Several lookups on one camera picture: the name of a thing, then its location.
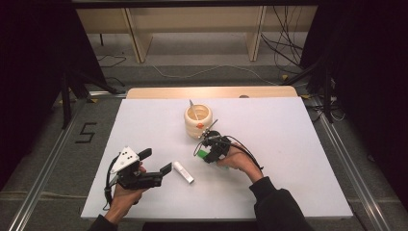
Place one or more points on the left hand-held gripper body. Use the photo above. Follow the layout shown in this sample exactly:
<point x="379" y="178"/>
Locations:
<point x="125" y="159"/>

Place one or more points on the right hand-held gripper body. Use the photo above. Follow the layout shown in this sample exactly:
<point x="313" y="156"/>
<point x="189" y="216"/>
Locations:
<point x="218" y="144"/>

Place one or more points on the green highlighter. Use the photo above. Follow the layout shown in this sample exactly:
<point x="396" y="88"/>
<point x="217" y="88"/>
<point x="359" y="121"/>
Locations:
<point x="201" y="154"/>

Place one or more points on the white glue stick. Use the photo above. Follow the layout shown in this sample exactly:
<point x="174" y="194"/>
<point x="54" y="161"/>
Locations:
<point x="183" y="172"/>

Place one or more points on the cream ribbed pen holder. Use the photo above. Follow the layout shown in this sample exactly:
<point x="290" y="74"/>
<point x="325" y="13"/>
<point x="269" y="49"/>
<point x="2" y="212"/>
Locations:
<point x="198" y="123"/>

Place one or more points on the clear ballpoint pen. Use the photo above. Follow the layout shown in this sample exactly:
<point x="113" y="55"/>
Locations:
<point x="193" y="110"/>

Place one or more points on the person's right hand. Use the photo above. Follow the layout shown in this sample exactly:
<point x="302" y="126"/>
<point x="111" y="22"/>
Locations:
<point x="240" y="162"/>

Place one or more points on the person's left hand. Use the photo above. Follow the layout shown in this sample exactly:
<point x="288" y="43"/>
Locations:
<point x="122" y="197"/>

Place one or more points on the wooden table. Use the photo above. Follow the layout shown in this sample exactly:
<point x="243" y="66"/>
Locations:
<point x="179" y="93"/>

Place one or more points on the person's dark clothing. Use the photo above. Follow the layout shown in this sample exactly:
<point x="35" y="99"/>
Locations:
<point x="198" y="226"/>

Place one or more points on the white board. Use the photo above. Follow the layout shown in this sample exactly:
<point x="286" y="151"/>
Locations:
<point x="288" y="144"/>

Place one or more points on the black tripod stand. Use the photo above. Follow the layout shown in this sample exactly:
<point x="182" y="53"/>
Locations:
<point x="66" y="106"/>

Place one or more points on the black metal stand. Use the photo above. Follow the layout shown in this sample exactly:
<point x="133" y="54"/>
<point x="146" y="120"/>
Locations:
<point x="327" y="96"/>

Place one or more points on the dark curtain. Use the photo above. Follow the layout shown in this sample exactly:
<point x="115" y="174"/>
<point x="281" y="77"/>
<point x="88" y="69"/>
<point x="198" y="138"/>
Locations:
<point x="375" y="80"/>
<point x="32" y="80"/>

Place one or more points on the light wooden desk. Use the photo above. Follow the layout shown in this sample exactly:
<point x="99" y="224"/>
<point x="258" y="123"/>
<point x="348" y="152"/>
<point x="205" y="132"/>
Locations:
<point x="192" y="19"/>

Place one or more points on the aluminium floor rail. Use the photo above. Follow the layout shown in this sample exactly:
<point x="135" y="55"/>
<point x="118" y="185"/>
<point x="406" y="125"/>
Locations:
<point x="352" y="179"/>
<point x="41" y="179"/>

